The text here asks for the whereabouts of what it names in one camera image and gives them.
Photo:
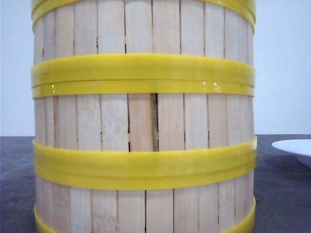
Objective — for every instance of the white plate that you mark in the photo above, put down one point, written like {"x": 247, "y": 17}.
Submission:
{"x": 301, "y": 148}

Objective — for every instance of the front bamboo steamer drawer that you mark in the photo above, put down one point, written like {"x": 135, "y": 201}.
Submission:
{"x": 225, "y": 207}

